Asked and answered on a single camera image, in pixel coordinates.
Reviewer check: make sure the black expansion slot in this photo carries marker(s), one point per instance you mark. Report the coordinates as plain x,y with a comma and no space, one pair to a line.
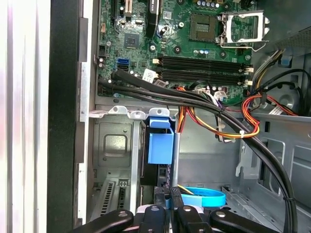
114,9

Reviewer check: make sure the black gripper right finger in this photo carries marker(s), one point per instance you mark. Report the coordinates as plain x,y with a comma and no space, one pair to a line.
189,221

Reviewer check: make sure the metal disk bay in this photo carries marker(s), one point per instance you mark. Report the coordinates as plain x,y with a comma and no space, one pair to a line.
114,145

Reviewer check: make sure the metal locking lever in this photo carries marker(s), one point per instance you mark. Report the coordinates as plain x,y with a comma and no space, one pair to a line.
260,46

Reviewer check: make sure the green motherboard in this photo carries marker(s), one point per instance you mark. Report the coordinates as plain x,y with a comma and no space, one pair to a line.
184,52

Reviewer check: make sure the CPU socket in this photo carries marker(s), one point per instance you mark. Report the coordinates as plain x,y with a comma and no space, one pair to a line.
202,26

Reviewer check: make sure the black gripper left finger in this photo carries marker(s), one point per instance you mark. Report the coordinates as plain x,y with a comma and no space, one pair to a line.
153,218

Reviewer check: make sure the grey power supply unit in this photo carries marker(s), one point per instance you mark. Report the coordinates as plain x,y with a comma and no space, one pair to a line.
286,14

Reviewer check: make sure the black RAM slot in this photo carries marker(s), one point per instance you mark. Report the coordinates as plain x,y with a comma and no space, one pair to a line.
206,73
206,65
206,78
206,60

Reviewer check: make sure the hard disk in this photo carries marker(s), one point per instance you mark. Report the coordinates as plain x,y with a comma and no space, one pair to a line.
161,148

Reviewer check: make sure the black open PC case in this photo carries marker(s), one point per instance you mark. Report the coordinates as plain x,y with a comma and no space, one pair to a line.
63,97

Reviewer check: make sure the metal socket cover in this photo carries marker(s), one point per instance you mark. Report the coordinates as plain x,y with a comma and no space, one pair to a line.
243,13

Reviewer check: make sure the black chipset chip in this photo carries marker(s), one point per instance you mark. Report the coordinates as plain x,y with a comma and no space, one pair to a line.
131,40

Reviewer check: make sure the black graphics card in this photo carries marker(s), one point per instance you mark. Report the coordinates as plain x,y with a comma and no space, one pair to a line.
154,17

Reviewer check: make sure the blue SATA port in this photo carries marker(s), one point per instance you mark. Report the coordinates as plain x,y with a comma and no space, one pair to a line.
122,63

